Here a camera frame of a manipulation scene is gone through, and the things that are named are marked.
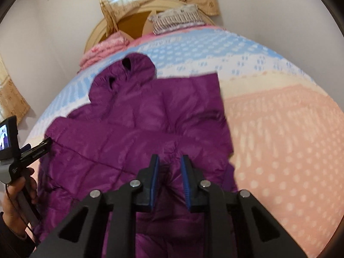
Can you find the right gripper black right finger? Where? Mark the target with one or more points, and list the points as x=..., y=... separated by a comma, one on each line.
x=236, y=224

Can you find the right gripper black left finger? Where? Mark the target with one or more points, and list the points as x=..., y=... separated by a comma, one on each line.
x=104, y=224

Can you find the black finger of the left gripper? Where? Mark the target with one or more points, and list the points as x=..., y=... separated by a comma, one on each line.
x=25, y=149
x=33, y=154

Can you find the purple puffer jacket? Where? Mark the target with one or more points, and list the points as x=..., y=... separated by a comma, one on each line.
x=132, y=116

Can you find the dark left sleeve forearm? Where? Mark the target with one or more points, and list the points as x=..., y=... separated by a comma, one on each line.
x=14, y=246

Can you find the person left hand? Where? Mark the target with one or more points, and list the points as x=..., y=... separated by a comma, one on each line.
x=12, y=214

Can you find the beige curtain left window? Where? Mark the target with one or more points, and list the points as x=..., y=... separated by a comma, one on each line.
x=11, y=101

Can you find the blue pink dotted bedspread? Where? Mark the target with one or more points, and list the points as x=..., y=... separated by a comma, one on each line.
x=287, y=132

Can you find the folded pink blanket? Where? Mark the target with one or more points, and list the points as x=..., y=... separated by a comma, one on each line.
x=113, y=44

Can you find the beige wooden headboard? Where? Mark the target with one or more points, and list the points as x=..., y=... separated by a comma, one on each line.
x=134, y=24

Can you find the grey striped pillow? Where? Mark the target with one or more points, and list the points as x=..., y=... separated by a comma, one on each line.
x=176, y=18

